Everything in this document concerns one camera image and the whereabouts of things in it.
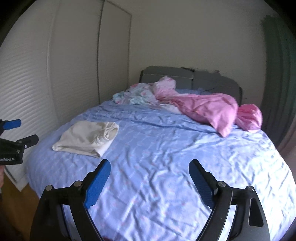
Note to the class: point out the pink duvet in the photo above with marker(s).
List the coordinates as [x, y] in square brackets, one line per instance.
[203, 109]

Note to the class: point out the grey padded headboard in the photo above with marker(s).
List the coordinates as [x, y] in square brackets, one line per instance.
[208, 78]

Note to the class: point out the pale floral cloth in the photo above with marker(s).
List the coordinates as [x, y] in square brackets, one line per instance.
[136, 95]

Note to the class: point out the pink pillow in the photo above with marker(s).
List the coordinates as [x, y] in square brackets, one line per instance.
[249, 118]

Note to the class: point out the bed with blue striped sheet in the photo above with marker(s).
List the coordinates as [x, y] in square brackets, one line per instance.
[161, 150]

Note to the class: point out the white pants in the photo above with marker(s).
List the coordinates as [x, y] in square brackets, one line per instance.
[83, 139]

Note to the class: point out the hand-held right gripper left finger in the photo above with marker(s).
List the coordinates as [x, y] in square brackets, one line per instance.
[98, 185]

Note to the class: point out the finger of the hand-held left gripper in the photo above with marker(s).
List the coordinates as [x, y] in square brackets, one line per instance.
[12, 124]
[29, 141]

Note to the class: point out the green curtain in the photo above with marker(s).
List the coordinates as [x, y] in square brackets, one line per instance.
[279, 81]

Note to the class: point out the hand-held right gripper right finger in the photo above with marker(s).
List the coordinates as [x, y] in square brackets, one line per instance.
[201, 183]

